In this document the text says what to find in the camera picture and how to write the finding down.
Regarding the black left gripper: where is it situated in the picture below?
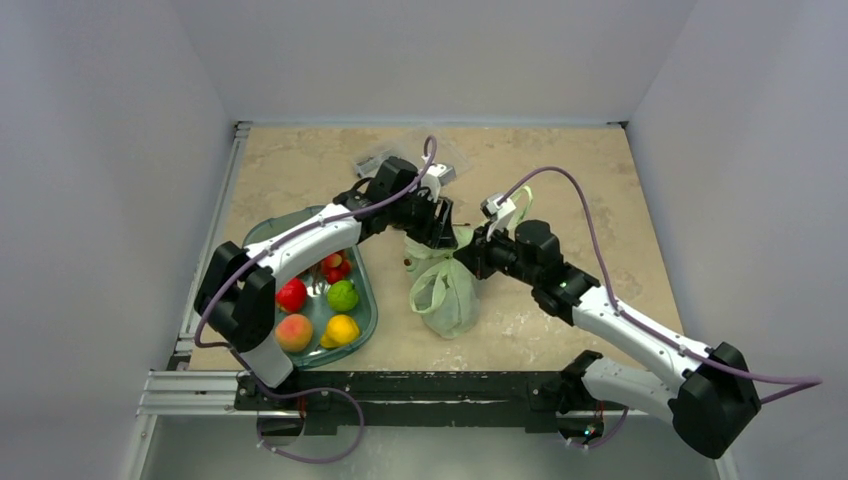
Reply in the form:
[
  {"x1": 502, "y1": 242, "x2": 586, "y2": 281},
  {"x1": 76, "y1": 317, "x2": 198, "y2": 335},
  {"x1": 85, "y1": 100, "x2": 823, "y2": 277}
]
[{"x1": 388, "y1": 187, "x2": 457, "y2": 249}]

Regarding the green plastic bag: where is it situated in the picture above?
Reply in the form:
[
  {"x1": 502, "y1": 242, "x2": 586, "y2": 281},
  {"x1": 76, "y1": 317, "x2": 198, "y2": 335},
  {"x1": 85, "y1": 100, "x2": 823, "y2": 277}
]
[{"x1": 404, "y1": 185, "x2": 535, "y2": 341}]

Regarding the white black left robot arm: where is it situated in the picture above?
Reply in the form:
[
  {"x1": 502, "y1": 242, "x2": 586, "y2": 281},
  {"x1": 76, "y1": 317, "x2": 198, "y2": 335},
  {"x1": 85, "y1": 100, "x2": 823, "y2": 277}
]
[{"x1": 193, "y1": 156, "x2": 452, "y2": 409}]

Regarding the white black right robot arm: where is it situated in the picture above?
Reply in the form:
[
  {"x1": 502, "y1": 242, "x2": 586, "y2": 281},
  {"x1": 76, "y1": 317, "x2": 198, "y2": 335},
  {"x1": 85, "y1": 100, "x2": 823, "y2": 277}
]
[{"x1": 454, "y1": 220, "x2": 762, "y2": 459}]

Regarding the red fake lychee bunch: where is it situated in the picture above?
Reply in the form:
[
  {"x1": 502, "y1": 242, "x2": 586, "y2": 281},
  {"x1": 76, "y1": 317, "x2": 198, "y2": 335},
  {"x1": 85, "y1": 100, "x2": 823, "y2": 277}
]
[{"x1": 303, "y1": 250, "x2": 354, "y2": 285}]

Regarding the green fake guava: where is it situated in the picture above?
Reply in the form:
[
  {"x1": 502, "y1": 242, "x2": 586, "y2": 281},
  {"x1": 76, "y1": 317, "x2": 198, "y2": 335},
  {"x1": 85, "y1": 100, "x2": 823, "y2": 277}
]
[{"x1": 325, "y1": 280, "x2": 360, "y2": 313}]

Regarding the yellow fake lemon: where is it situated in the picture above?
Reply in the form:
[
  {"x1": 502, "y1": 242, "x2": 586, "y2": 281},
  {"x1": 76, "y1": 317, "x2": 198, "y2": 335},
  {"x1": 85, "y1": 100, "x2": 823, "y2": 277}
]
[{"x1": 319, "y1": 314, "x2": 361, "y2": 349}]

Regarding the red fake apple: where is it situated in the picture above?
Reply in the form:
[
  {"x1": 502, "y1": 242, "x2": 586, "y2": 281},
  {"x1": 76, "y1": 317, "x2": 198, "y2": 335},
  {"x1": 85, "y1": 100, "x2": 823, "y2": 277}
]
[{"x1": 275, "y1": 277, "x2": 309, "y2": 314}]

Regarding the orange fake peach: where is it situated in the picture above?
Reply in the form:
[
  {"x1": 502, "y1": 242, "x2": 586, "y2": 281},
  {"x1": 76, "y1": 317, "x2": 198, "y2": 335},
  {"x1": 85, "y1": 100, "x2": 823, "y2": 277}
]
[{"x1": 274, "y1": 314, "x2": 314, "y2": 353}]

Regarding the clear plastic screw box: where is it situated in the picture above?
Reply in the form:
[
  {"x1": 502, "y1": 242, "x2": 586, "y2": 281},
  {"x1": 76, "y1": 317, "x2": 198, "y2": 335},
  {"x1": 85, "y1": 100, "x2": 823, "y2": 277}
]
[{"x1": 353, "y1": 127, "x2": 471, "y2": 183}]

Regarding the teal plastic tray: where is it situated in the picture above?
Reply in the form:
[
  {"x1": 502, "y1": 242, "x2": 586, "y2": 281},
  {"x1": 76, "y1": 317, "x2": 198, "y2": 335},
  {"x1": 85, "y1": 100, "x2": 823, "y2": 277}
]
[{"x1": 243, "y1": 205, "x2": 378, "y2": 369}]

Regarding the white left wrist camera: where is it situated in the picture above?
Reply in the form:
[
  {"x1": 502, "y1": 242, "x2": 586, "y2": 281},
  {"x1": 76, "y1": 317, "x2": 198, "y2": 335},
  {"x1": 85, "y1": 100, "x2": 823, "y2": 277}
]
[{"x1": 418, "y1": 163, "x2": 457, "y2": 203}]

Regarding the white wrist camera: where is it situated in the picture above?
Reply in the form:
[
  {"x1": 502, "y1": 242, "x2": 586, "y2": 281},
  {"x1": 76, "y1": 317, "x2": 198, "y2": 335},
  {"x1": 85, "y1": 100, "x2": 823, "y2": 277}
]
[
  {"x1": 480, "y1": 193, "x2": 518, "y2": 241},
  {"x1": 418, "y1": 163, "x2": 457, "y2": 203}
]

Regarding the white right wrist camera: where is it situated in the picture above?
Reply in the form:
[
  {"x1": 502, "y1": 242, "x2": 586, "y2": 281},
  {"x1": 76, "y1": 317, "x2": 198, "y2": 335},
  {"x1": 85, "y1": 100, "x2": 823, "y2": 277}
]
[{"x1": 480, "y1": 193, "x2": 518, "y2": 241}]

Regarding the black aluminium base frame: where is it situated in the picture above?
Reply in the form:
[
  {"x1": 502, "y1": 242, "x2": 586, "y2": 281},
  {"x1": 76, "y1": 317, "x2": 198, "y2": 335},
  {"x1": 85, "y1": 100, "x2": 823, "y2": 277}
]
[{"x1": 142, "y1": 129, "x2": 715, "y2": 479}]

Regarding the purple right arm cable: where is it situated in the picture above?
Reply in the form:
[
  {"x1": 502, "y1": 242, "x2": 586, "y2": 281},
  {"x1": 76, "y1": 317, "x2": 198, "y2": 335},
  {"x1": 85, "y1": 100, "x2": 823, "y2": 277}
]
[{"x1": 496, "y1": 165, "x2": 824, "y2": 450}]

